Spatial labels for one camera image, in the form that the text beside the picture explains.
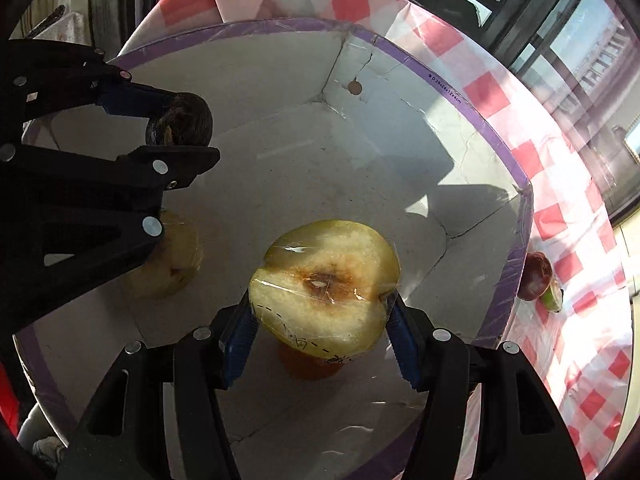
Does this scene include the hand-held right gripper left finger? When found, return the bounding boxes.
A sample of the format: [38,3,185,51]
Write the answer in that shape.
[55,292,261,480]

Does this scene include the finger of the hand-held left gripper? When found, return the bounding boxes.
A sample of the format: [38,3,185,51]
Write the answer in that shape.
[0,39,177,127]
[0,144,222,333]

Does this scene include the green fruit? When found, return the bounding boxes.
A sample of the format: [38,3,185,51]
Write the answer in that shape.
[539,280,563,315]

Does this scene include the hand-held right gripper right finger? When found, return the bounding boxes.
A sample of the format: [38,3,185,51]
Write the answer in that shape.
[384,296,587,480]

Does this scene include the white cardboard box purple rim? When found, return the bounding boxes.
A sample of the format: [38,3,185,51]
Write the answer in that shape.
[12,17,535,480]

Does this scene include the halved green apple in wrap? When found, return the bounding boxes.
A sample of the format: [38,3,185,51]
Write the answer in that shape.
[122,210,203,301]

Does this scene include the red apple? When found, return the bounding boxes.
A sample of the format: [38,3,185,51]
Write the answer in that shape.
[517,251,555,302]

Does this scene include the glass window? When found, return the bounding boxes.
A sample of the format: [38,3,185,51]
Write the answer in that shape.
[350,0,640,221]

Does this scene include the pink checkered tablecloth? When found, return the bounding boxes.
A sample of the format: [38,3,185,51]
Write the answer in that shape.
[155,0,633,480]

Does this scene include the halved pale apple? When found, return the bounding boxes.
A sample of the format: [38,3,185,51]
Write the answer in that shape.
[248,219,402,363]

